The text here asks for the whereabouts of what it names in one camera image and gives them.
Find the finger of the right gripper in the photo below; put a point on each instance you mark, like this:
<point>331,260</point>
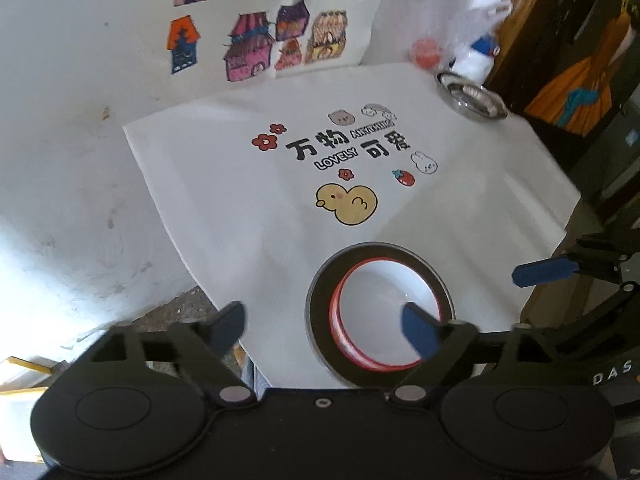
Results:
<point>543,271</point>

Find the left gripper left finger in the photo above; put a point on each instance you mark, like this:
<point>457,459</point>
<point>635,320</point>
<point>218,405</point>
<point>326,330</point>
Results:
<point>200,348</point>

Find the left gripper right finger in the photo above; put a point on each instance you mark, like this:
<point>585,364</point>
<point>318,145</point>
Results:
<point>444,356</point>

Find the steel plate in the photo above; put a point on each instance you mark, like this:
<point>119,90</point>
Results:
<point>470,99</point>

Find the white ceramic bowl front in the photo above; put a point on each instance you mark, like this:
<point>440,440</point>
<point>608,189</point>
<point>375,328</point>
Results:
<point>365,311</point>

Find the grey appliance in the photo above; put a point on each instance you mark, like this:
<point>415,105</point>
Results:
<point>607,176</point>

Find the white printed table mat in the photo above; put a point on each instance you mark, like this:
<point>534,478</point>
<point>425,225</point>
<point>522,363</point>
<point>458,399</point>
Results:
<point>258,187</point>

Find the orange dress lady painting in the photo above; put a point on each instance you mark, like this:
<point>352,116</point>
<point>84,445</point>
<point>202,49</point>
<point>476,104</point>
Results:
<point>578,98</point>

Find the yellow white box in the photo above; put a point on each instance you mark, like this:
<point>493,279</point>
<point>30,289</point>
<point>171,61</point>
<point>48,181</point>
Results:
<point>23,383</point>

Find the white blue water bottle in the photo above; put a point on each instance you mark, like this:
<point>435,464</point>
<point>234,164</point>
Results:
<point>476,61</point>

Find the clear plastic bag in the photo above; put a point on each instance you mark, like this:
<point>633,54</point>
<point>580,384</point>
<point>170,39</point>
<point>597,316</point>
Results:
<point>465,28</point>

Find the colourful houses drawing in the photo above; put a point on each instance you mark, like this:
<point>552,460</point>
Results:
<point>235,41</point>

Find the wooden door frame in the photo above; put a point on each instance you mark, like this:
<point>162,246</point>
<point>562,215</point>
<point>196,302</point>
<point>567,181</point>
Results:
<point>508,33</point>

